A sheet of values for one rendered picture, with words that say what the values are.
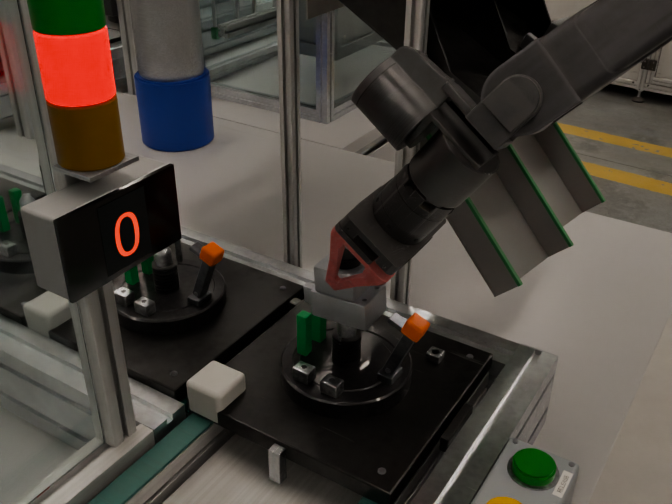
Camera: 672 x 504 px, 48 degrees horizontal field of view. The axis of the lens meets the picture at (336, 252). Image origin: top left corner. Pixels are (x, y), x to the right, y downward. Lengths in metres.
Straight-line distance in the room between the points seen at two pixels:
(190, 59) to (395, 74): 1.02
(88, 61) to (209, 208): 0.87
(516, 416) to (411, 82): 0.37
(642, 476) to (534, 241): 0.31
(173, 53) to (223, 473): 1.00
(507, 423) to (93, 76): 0.51
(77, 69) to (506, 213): 0.61
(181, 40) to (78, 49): 1.04
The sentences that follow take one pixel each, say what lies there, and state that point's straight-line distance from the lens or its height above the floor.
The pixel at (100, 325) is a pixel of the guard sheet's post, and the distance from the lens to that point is 0.70.
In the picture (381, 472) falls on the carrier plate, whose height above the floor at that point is 0.97.
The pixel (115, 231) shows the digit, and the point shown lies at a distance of 0.61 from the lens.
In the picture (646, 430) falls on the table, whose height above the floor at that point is 0.86.
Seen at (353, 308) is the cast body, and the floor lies 1.08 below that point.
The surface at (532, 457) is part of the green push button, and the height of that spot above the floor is 0.97.
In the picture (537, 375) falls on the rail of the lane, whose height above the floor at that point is 0.96.
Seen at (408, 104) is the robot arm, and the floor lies 1.29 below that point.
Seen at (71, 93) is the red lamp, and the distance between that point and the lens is 0.57.
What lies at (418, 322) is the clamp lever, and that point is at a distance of 0.73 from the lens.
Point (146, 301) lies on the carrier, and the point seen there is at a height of 1.01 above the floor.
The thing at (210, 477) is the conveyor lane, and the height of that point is 0.92.
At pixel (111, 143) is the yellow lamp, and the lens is 0.59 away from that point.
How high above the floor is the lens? 1.49
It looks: 30 degrees down
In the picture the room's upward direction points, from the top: 1 degrees clockwise
